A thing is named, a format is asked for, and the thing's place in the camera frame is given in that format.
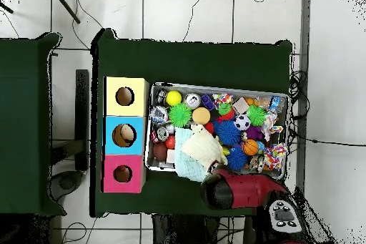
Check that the cream and mint cloth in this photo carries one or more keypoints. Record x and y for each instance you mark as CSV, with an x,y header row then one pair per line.
x,y
200,146

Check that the multicoloured spiky caterpillar toy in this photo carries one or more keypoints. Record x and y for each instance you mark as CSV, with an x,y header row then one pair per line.
x,y
224,111

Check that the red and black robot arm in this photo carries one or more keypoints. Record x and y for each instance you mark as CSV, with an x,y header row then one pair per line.
x,y
248,189

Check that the wooden box with three holes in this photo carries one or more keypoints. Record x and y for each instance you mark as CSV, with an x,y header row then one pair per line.
x,y
137,106

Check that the large green spiky ball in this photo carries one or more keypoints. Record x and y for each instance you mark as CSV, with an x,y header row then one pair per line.
x,y
180,115

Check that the round orange sponge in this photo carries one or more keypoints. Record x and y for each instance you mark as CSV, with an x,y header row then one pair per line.
x,y
201,115

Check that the silver top drink can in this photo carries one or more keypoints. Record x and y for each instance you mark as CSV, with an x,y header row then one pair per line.
x,y
192,100

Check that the yellow ball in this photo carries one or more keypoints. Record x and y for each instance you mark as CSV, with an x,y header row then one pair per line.
x,y
173,98

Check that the blue spiky toy with eyes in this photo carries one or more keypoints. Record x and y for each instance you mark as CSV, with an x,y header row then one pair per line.
x,y
228,133

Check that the black and white soccer ball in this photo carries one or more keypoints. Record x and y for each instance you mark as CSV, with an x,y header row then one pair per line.
x,y
242,122

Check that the dark green tablecloth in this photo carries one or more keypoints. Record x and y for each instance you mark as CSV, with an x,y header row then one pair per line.
x,y
23,126
186,60

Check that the blue spiky rubber ball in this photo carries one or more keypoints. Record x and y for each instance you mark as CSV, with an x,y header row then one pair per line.
x,y
236,158

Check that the orange toy basketball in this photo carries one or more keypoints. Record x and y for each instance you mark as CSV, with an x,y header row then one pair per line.
x,y
250,147

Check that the black monitor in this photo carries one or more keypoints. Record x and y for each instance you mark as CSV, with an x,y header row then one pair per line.
x,y
82,118

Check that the black tripod leg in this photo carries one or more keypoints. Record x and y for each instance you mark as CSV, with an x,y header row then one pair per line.
x,y
65,5

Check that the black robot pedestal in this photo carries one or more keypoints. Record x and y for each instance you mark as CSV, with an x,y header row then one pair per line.
x,y
186,232

